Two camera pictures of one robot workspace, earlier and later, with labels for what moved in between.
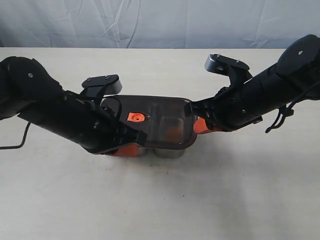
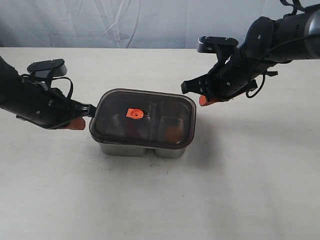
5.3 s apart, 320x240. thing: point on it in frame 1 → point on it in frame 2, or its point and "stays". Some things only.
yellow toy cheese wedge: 173,134 stays
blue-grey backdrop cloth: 157,23 stays
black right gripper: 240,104 → 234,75
